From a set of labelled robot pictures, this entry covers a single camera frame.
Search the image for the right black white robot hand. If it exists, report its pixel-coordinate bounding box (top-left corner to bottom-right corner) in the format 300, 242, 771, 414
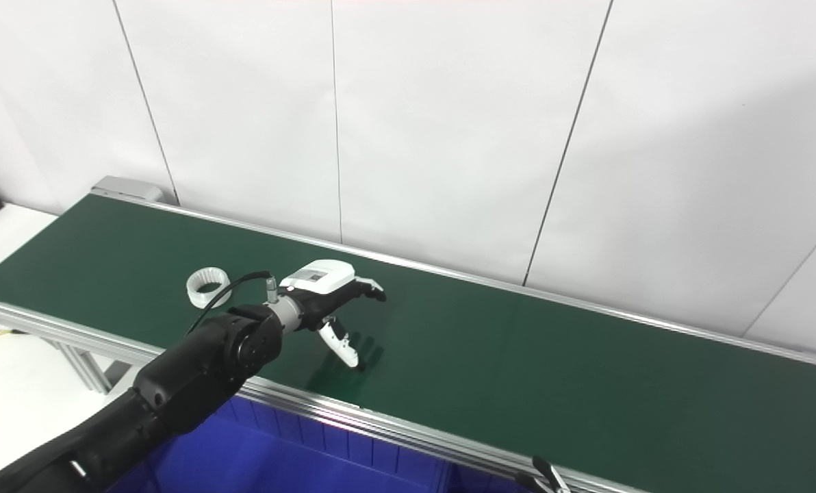
516, 455, 573, 493

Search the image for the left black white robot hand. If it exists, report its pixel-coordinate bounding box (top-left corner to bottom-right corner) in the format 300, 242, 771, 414
278, 259, 387, 370

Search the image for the white toothed ring part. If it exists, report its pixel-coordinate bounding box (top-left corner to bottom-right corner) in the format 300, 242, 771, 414
186, 266, 231, 309

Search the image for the empty blue plastic bin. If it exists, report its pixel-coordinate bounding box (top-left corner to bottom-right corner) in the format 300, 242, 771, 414
105, 396, 451, 493

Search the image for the grey conveyor motor housing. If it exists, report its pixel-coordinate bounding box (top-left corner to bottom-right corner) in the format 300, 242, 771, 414
91, 176, 177, 205

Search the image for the aluminium conveyor leg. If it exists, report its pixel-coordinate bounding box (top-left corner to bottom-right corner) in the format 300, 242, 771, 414
53, 341, 113, 395

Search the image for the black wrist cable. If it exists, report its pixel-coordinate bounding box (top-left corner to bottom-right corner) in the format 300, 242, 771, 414
186, 270, 279, 336

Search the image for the green conveyor belt aluminium frame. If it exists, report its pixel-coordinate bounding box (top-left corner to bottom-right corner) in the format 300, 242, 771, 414
0, 192, 816, 493

